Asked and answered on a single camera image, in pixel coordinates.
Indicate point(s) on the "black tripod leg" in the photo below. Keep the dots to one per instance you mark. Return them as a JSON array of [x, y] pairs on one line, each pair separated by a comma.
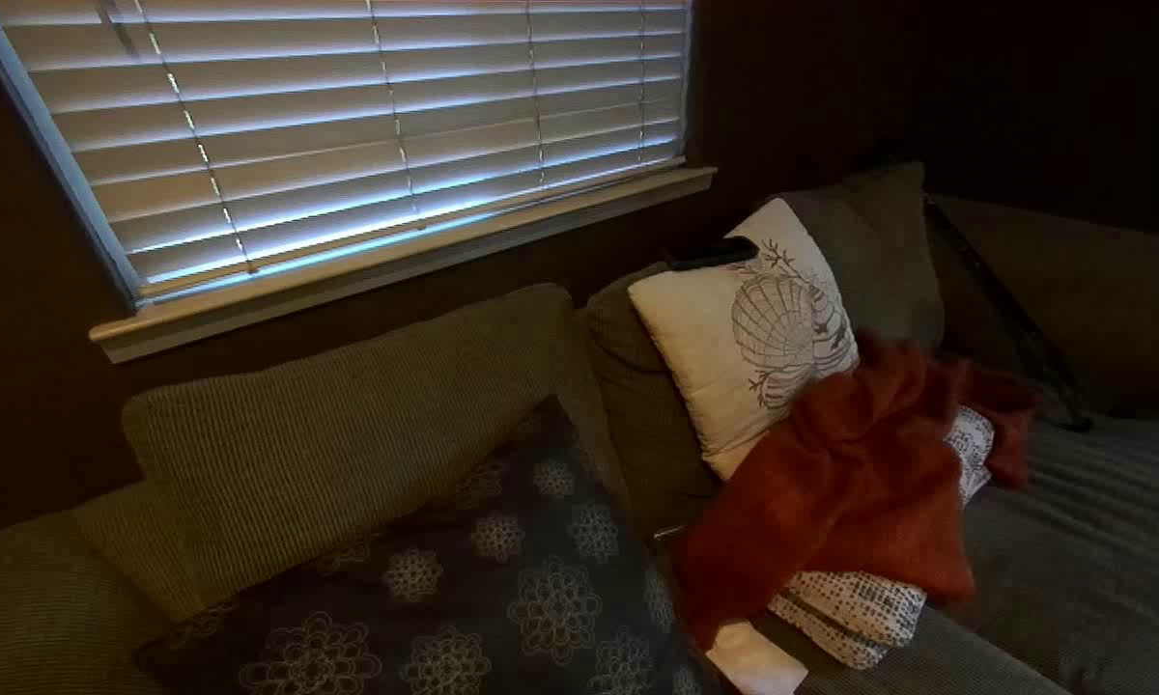
[[1009, 313]]

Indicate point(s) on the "brown sofa back cushion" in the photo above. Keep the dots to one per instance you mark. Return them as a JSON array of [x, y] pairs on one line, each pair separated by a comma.
[[1102, 304]]

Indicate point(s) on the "olive green sofa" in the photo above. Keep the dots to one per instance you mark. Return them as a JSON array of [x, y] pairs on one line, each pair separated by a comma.
[[1082, 564]]

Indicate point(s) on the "olive sofa end cushion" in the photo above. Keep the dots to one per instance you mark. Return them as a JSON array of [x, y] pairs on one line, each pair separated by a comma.
[[42, 604]]

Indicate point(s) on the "grey sofa cushion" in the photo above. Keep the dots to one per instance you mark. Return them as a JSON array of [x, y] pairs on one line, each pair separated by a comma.
[[883, 258]]

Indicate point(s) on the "white dotted pattern pillow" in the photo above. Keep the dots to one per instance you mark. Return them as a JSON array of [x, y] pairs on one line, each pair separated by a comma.
[[855, 610]]

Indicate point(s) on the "olive sofa back cushion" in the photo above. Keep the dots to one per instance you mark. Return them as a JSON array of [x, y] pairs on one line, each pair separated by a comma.
[[333, 425]]

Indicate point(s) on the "rust brown fleece blanket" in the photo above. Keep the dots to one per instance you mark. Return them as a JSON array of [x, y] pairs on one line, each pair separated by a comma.
[[852, 487]]

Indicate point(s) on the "wooden window sill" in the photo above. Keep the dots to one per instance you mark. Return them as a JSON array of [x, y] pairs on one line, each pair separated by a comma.
[[388, 265]]

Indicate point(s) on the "white shell print pillow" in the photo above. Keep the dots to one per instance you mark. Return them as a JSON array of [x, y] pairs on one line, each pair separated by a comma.
[[717, 340]]

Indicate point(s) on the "dark floral pattern pillow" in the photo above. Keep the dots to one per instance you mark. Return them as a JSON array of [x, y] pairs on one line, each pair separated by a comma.
[[504, 581]]

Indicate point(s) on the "white window blinds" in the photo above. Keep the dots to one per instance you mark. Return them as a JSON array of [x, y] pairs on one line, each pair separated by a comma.
[[348, 130]]

